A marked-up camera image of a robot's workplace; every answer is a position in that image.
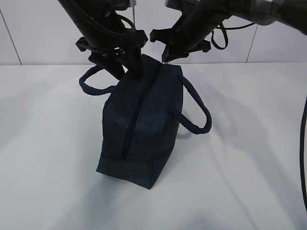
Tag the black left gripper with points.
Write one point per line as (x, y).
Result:
(114, 53)

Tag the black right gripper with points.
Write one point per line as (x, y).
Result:
(180, 41)

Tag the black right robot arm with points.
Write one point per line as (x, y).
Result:
(199, 18)

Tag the dark blue lunch bag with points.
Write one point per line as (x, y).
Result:
(140, 120)

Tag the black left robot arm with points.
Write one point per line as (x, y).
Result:
(98, 20)

